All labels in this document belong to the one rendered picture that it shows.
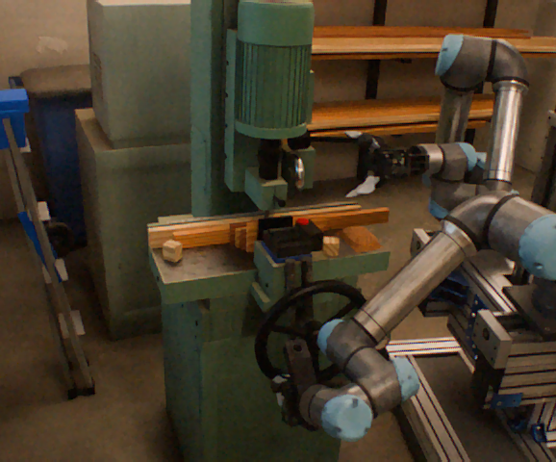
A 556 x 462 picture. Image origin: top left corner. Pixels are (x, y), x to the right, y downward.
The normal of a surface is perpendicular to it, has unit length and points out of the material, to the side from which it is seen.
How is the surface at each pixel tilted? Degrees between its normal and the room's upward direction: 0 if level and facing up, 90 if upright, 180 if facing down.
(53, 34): 90
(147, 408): 0
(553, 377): 90
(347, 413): 61
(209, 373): 90
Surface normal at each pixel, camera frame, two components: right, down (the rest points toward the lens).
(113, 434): 0.04, -0.90
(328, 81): 0.40, 0.42
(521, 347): 0.15, 0.44
